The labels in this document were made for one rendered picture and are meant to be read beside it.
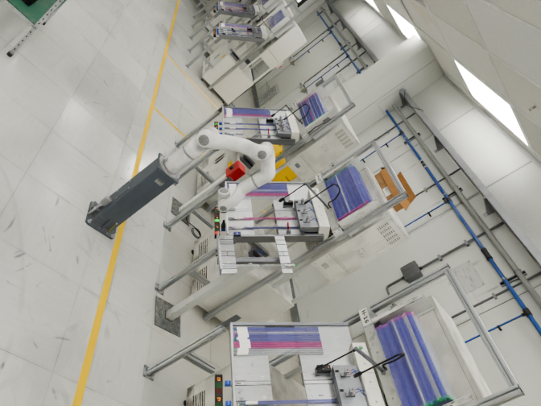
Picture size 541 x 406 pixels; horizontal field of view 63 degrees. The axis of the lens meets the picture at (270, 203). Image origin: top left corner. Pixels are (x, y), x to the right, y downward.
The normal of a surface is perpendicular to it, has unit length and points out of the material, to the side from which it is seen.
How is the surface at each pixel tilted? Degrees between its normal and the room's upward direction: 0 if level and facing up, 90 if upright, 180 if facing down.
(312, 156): 90
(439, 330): 90
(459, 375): 90
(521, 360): 90
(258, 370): 44
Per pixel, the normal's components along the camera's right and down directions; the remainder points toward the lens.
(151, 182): 0.14, 0.64
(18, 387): 0.79, -0.54
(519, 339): -0.61, -0.59
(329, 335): 0.14, -0.79
